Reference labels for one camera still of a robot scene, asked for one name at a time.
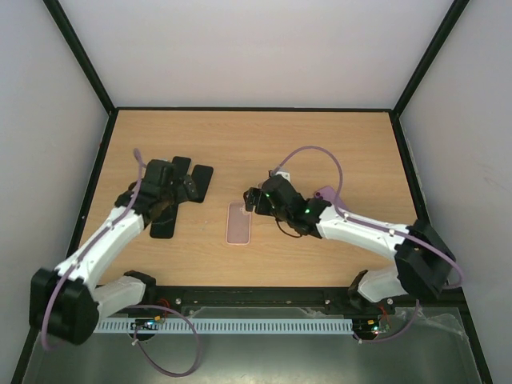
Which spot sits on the black phone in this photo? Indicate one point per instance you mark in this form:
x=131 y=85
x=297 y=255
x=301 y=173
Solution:
x=201 y=175
x=181 y=166

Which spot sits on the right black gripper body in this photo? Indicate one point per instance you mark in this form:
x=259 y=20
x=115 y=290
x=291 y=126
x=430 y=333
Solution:
x=255 y=200

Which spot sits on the white slotted cable duct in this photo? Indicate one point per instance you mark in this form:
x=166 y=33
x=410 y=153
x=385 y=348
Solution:
x=227 y=326

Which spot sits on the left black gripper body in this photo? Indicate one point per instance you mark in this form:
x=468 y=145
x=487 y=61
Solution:
x=182 y=194

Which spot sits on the black phone case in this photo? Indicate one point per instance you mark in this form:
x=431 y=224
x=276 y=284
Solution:
x=164 y=226

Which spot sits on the pink phone case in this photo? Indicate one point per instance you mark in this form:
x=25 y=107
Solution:
x=238 y=226

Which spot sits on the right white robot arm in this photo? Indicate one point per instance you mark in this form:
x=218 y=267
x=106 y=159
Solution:
x=421 y=262

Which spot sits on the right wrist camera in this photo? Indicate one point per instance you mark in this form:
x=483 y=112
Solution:
x=283 y=173

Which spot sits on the purple phone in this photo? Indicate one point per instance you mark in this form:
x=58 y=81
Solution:
x=329 y=194

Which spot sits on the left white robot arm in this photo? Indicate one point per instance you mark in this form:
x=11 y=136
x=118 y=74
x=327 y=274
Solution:
x=67 y=302

